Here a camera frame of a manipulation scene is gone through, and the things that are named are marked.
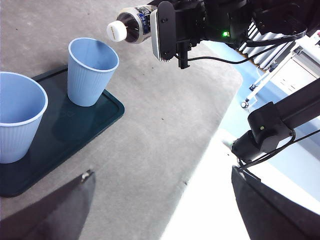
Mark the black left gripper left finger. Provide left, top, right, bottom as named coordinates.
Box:
left=0, top=169, right=96, bottom=240

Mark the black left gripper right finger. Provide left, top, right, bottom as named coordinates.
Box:
left=231, top=165, right=320, bottom=240

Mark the dark oolong tea bottle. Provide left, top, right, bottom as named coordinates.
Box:
left=106, top=4, right=157, bottom=45

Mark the light blue ribbed cup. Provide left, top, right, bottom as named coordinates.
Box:
left=0, top=71, right=49, bottom=165
left=67, top=37, right=120, bottom=108

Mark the ribbed white panel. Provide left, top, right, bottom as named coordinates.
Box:
left=238, top=21, right=296, bottom=70

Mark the dark teal plastic tray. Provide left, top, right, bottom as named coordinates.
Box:
left=0, top=65, right=125, bottom=198

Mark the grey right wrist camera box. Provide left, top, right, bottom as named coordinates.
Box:
left=149, top=0, right=177, bottom=63

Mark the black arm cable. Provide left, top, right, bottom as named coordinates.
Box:
left=237, top=128, right=320, bottom=173

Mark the black camera cable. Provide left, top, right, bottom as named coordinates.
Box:
left=174, top=27, right=308, bottom=65

